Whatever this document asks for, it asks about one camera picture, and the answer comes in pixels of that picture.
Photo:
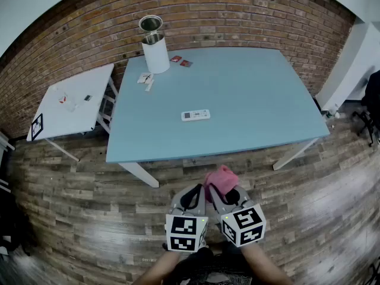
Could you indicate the white stick sachet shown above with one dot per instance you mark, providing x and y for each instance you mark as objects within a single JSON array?
[{"x": 149, "y": 85}]

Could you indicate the clear plastic bottle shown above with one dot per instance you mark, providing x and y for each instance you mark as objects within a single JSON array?
[{"x": 332, "y": 111}]

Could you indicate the red square packet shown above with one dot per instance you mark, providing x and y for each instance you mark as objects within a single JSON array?
[{"x": 175, "y": 59}]

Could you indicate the white paper sachet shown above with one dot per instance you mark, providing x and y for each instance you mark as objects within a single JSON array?
[{"x": 145, "y": 78}]

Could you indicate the clear plastic wrapper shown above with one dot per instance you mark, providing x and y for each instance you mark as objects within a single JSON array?
[{"x": 72, "y": 102}]

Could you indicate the red and grey packet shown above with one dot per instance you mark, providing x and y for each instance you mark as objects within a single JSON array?
[{"x": 186, "y": 63}]

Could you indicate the white table leg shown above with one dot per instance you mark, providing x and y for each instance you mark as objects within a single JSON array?
[
  {"x": 139, "y": 174},
  {"x": 294, "y": 154}
]

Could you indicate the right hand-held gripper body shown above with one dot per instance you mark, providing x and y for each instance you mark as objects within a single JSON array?
[{"x": 246, "y": 224}]

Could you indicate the small white folding table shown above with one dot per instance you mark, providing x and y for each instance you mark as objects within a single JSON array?
[{"x": 74, "y": 120}]

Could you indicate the person's left forearm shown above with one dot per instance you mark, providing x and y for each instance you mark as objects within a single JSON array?
[{"x": 163, "y": 267}]

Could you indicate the white cylindrical bin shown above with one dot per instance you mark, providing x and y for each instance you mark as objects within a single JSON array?
[{"x": 155, "y": 55}]

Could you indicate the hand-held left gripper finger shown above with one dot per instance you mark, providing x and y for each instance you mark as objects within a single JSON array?
[
  {"x": 202, "y": 203},
  {"x": 178, "y": 202}
]

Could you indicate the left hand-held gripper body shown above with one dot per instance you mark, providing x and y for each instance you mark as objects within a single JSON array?
[{"x": 185, "y": 233}]

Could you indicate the grey metal rack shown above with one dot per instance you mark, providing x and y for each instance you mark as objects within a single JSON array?
[{"x": 4, "y": 147}]

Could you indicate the person's right forearm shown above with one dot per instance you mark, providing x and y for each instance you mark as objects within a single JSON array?
[{"x": 264, "y": 263}]

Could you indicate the small dark card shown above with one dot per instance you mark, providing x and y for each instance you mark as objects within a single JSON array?
[{"x": 87, "y": 98}]

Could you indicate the black-framed white board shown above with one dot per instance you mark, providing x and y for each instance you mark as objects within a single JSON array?
[{"x": 37, "y": 126}]

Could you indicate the white remote control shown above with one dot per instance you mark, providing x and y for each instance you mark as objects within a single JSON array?
[{"x": 196, "y": 115}]

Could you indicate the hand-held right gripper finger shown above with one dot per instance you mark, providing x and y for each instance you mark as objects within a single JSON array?
[
  {"x": 245, "y": 200},
  {"x": 219, "y": 203}
]

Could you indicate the small red and white packet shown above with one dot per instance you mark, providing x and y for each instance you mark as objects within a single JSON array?
[{"x": 61, "y": 99}]

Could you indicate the person's black printed shirt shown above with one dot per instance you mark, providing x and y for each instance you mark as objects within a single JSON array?
[{"x": 207, "y": 263}]

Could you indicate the black office chair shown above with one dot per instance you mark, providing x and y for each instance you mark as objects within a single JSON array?
[{"x": 372, "y": 99}]

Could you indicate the pink cloth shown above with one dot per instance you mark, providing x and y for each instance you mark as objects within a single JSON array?
[{"x": 224, "y": 178}]

